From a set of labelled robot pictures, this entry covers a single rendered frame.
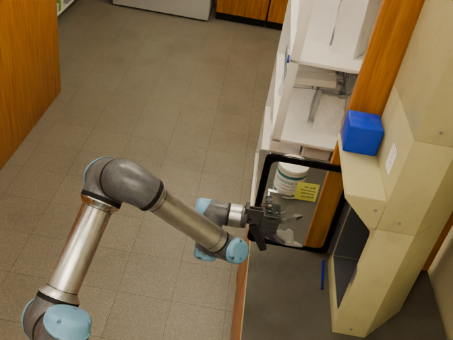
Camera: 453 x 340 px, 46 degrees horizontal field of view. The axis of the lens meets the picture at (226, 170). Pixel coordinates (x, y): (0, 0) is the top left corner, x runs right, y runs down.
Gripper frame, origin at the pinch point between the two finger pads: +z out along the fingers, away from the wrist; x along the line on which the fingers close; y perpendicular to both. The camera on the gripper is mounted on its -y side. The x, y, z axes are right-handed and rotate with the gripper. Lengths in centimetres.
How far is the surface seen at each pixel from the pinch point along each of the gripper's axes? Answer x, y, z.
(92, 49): 350, -121, -180
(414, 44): 12, 64, 16
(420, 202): -15.2, 31.4, 24.6
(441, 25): -3, 74, 16
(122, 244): 97, -121, -82
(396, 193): -15.2, 32.8, 17.5
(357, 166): -0.5, 29.4, 9.6
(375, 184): -8.0, 29.4, 13.9
